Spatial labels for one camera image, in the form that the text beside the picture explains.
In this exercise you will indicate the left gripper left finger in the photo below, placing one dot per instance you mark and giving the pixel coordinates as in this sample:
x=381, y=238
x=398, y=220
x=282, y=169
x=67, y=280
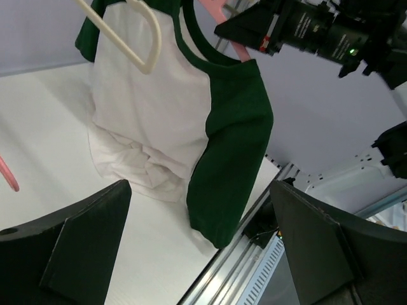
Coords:
x=67, y=256

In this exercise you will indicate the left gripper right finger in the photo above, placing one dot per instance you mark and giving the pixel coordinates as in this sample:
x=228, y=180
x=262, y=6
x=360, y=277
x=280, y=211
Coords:
x=336, y=257

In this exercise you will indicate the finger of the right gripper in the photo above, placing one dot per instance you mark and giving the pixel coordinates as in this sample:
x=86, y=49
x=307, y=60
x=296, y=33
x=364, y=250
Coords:
x=252, y=28

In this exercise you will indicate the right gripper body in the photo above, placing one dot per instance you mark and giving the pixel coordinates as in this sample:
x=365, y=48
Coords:
x=315, y=29

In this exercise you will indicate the thin pink wire hanger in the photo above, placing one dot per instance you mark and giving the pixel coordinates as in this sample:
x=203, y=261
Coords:
x=8, y=176

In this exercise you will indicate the green and white t shirt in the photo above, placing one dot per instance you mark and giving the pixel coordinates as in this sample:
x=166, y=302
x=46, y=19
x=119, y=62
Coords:
x=194, y=131

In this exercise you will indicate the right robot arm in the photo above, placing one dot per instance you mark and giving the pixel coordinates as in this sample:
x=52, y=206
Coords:
x=336, y=73

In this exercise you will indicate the white slotted cable duct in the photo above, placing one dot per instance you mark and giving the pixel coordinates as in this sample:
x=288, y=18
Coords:
x=271, y=282

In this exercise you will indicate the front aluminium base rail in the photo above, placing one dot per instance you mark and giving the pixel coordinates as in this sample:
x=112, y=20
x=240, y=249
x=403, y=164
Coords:
x=224, y=278

